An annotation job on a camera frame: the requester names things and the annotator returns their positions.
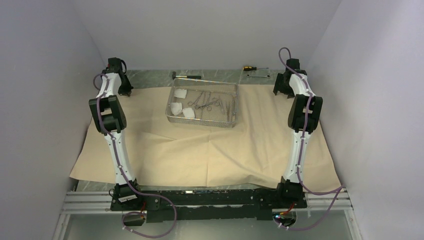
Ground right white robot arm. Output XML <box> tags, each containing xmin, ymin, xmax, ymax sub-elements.
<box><xmin>273</xmin><ymin>58</ymin><xmax>323</xmax><ymax>208</ymax></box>

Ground white gauze pad left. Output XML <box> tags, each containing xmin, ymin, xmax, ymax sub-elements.
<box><xmin>170</xmin><ymin>102</ymin><xmax>183</xmax><ymax>116</ymax></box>

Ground flat metal wrench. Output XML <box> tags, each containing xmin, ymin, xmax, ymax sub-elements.
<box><xmin>246</xmin><ymin>74</ymin><xmax>271</xmax><ymax>78</ymax></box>

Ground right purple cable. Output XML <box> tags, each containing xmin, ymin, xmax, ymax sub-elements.
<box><xmin>273</xmin><ymin>47</ymin><xmax>344</xmax><ymax>232</ymax></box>

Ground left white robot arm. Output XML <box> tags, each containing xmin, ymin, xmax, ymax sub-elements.
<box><xmin>88</xmin><ymin>57</ymin><xmax>144</xmax><ymax>211</ymax></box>

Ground white gauze pad lower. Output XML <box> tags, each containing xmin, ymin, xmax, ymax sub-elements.
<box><xmin>182</xmin><ymin>107</ymin><xmax>196</xmax><ymax>119</ymax></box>

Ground aluminium frame rail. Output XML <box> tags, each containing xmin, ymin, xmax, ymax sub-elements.
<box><xmin>53</xmin><ymin>188</ymin><xmax>362</xmax><ymax>240</ymax></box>

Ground small black hammer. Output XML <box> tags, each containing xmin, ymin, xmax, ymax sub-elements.
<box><xmin>171</xmin><ymin>71</ymin><xmax>202</xmax><ymax>80</ymax></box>

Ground beige cloth wrap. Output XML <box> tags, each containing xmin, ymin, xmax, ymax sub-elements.
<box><xmin>70</xmin><ymin>85</ymin><xmax>341</xmax><ymax>192</ymax></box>

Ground white gauze pad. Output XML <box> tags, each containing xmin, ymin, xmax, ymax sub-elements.
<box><xmin>170</xmin><ymin>102</ymin><xmax>183</xmax><ymax>116</ymax></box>
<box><xmin>182</xmin><ymin>107</ymin><xmax>196</xmax><ymax>119</ymax></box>
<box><xmin>173</xmin><ymin>88</ymin><xmax>188</xmax><ymax>99</ymax></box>

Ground wire mesh instrument tray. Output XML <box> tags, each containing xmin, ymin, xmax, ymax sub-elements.
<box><xmin>165</xmin><ymin>77</ymin><xmax>239</xmax><ymax>128</ymax></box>

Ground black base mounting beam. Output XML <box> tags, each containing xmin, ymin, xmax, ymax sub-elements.
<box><xmin>110</xmin><ymin>187</ymin><xmax>308</xmax><ymax>223</ymax></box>

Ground white gauze pad upper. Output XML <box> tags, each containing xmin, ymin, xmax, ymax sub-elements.
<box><xmin>173</xmin><ymin>88</ymin><xmax>188</xmax><ymax>99</ymax></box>

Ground surgical forceps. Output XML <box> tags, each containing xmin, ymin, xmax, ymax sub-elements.
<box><xmin>187</xmin><ymin>91</ymin><xmax>207</xmax><ymax>107</ymax></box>

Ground yellow handled screwdriver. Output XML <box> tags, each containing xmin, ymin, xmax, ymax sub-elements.
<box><xmin>242</xmin><ymin>66</ymin><xmax>268</xmax><ymax>72</ymax></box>

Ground surgical scissors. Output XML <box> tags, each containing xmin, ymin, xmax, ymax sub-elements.
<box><xmin>194</xmin><ymin>97</ymin><xmax>220</xmax><ymax>111</ymax></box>

